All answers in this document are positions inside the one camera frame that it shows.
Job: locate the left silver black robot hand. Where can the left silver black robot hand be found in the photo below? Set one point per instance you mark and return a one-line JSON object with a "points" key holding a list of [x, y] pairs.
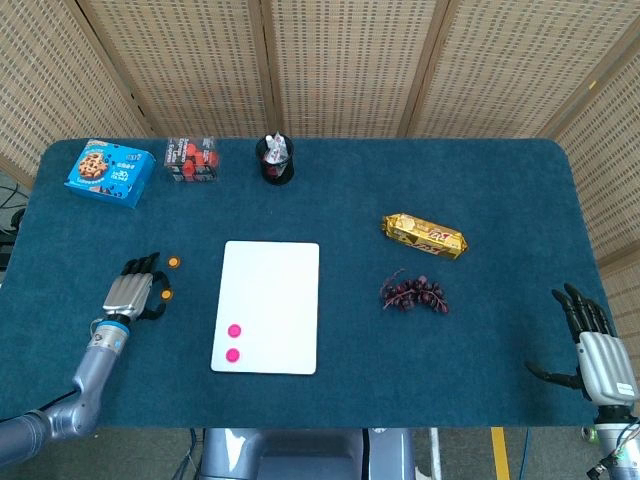
{"points": [[127, 295]]}

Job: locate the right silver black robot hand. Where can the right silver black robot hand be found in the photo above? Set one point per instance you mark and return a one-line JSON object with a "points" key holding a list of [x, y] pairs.
{"points": [[607, 370]]}

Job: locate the orange disc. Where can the orange disc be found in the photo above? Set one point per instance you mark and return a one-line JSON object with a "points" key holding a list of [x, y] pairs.
{"points": [[166, 294], [173, 262]]}

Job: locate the red round magnet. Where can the red round magnet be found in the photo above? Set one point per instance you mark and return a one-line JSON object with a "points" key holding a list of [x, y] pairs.
{"points": [[234, 330], [232, 355]]}

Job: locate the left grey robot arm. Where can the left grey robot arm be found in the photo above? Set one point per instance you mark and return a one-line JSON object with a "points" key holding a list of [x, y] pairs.
{"points": [[95, 365]]}

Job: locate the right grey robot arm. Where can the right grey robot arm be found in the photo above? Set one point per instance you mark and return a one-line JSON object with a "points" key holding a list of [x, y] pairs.
{"points": [[620, 445]]}

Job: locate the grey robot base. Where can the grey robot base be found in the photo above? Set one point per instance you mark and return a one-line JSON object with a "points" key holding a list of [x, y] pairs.
{"points": [[300, 455]]}

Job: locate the white magnetic board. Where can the white magnetic board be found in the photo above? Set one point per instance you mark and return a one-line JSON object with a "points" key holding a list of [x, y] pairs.
{"points": [[280, 300]]}

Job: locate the blue cookie box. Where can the blue cookie box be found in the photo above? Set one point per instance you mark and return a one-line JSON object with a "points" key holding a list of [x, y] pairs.
{"points": [[107, 172]]}

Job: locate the yellow floor tape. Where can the yellow floor tape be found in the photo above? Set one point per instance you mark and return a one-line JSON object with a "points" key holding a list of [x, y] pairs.
{"points": [[501, 455]]}

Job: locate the red and black snack box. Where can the red and black snack box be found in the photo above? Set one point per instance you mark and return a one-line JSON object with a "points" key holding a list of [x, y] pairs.
{"points": [[192, 160]]}

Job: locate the teal table cloth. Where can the teal table cloth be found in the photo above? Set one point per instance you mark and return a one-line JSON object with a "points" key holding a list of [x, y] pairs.
{"points": [[450, 350]]}

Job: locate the black mesh pen holder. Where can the black mesh pen holder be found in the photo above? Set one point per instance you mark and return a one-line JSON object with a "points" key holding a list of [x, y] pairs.
{"points": [[275, 172]]}

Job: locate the purple grape bunch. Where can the purple grape bunch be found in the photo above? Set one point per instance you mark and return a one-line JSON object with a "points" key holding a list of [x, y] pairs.
{"points": [[415, 295]]}

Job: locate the white spout pouch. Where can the white spout pouch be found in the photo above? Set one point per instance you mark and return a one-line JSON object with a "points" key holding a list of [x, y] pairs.
{"points": [[275, 147]]}

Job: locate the gold biscuit packet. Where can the gold biscuit packet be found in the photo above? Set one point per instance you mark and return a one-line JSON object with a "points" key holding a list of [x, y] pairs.
{"points": [[425, 237]]}

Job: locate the woven bamboo folding screen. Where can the woven bamboo folding screen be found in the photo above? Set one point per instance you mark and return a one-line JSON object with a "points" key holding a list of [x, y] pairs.
{"points": [[350, 65]]}

